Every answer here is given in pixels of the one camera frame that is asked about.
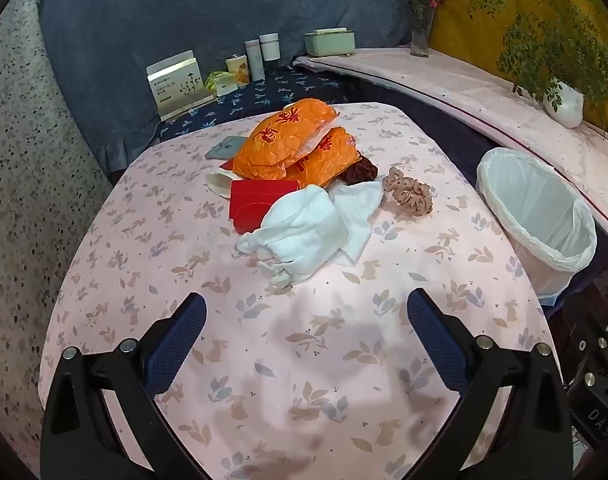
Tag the blue backdrop cloth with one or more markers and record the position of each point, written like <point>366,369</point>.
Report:
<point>158,10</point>

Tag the tan fabric scrunchie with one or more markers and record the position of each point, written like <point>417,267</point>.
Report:
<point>409,192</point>

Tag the green plant in white pot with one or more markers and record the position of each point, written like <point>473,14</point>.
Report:
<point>564,105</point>

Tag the glass vase with pink flowers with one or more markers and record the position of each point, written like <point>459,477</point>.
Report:
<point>420,35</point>

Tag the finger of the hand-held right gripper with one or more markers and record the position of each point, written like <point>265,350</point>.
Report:
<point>591,355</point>

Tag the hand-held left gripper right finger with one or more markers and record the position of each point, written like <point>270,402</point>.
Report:
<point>436,345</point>

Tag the bin with white liner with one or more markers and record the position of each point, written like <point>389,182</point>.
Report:
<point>534,210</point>

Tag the orange plastic bag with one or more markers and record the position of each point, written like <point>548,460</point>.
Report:
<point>274,145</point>
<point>329,160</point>

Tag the white flower-print card box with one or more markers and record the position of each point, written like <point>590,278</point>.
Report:
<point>176,85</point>

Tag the yellow backdrop cloth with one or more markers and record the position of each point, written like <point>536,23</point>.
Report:
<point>464,35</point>

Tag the small green packet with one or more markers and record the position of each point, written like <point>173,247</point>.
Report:
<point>221,82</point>

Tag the dark red velvet scrunchie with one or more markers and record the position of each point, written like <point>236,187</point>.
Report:
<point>359,172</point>

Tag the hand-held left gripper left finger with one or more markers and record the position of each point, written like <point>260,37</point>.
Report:
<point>176,340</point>

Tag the yellow printed tin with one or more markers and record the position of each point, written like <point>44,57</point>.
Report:
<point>237,71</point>

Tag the grey card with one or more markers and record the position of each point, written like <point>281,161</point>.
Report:
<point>223,149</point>

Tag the white cotton gloves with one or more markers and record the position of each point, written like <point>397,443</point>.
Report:
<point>294,235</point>

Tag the wide white cylinder container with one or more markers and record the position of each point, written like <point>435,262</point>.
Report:
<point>270,47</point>

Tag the pink shelf cloth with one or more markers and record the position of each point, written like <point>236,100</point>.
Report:
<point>459,85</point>

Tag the pink rabbit-print tablecloth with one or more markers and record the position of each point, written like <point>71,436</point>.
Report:
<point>309,310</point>

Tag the pale green tissue box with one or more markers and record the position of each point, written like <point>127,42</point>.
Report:
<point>329,42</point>

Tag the navy leaf-print cloth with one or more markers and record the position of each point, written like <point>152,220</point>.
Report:
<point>264,95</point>

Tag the slim white bottle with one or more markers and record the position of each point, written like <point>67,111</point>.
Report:
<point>255,60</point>

